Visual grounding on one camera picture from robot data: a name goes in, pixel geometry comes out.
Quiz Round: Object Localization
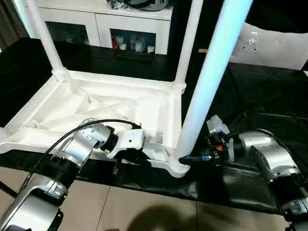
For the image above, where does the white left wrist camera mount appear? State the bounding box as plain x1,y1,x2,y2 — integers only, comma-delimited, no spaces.
106,129,147,160

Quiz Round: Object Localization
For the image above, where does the grey curtain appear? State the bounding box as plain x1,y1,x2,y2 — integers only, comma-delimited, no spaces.
0,0,30,53

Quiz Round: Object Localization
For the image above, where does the black floor stand bar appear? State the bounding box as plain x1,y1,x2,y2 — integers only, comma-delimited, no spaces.
0,180,18,197

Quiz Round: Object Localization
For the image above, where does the grey cushion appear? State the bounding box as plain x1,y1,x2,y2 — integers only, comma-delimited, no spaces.
229,21,308,71

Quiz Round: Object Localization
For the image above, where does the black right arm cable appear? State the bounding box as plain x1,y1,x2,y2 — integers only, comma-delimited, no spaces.
225,128,308,175

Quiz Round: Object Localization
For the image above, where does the black work mat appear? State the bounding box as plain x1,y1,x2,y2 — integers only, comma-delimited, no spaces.
0,37,308,216

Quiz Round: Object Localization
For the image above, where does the white sideboard cabinet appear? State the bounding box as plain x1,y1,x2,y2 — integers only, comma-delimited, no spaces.
25,0,174,56

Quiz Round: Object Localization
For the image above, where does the black cabinet with gold label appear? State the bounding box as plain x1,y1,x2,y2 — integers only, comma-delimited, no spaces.
167,0,249,83

